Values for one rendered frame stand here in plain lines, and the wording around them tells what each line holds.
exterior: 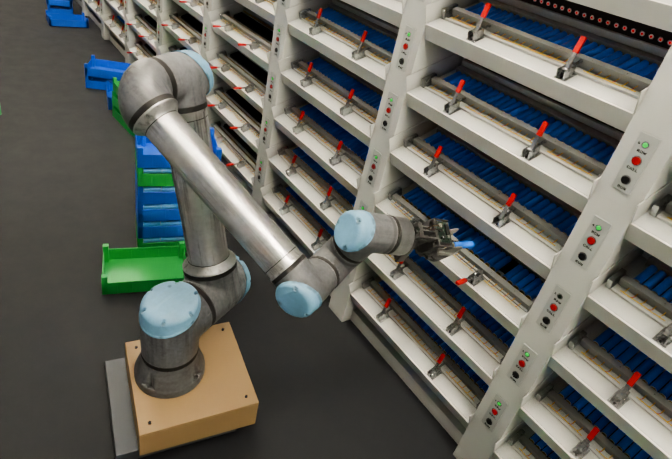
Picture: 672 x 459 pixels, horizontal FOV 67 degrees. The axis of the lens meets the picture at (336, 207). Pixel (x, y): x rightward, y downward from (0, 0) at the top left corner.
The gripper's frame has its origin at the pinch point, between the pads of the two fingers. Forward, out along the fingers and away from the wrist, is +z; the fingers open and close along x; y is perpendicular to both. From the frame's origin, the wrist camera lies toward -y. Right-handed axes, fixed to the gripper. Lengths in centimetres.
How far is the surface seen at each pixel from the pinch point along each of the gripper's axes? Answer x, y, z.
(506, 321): -20.2, 1.5, 13.2
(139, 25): 221, -205, -21
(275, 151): 71, -87, 4
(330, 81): 76, -39, 0
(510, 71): 33.2, 30.4, -3.7
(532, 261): -8.5, 15.9, 8.5
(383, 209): 22.0, -29.4, 6.4
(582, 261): -12.2, 28.4, 7.0
